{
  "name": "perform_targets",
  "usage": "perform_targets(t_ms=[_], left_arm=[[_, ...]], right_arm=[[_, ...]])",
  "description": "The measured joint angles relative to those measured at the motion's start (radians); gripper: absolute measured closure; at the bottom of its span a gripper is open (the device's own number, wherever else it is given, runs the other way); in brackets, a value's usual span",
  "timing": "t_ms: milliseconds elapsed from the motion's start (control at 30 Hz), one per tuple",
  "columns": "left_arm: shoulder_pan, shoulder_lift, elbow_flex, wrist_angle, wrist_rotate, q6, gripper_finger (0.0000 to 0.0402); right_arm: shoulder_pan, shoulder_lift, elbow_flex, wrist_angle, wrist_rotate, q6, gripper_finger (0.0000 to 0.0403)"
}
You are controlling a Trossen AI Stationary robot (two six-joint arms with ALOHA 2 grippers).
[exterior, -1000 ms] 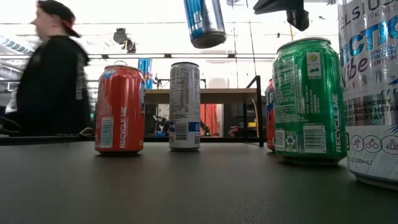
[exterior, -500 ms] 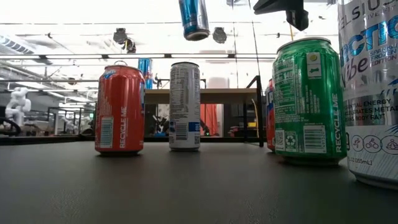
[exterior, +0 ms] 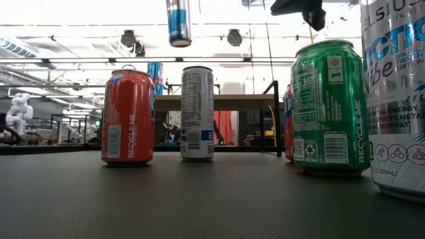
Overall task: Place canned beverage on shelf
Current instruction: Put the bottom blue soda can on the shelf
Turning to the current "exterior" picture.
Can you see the blue silver Red Bull can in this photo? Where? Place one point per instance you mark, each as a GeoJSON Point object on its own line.
{"type": "Point", "coordinates": [179, 23]}
{"type": "Point", "coordinates": [155, 78]}

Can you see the white Celsius can black lid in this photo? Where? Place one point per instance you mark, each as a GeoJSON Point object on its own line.
{"type": "Point", "coordinates": [197, 113]}
{"type": "Point", "coordinates": [395, 99]}

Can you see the wooden shelf black metal legs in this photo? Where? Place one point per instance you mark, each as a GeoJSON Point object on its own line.
{"type": "Point", "coordinates": [239, 102]}

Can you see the green Sprite can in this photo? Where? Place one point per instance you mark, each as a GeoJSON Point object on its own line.
{"type": "Point", "coordinates": [332, 109]}

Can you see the red Fanta can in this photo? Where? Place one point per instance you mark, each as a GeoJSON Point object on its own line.
{"type": "Point", "coordinates": [288, 126]}
{"type": "Point", "coordinates": [127, 116]}

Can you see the orange fabric panel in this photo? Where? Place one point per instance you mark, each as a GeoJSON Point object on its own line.
{"type": "Point", "coordinates": [224, 127]}

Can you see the black table mat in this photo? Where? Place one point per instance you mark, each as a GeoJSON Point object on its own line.
{"type": "Point", "coordinates": [212, 206]}

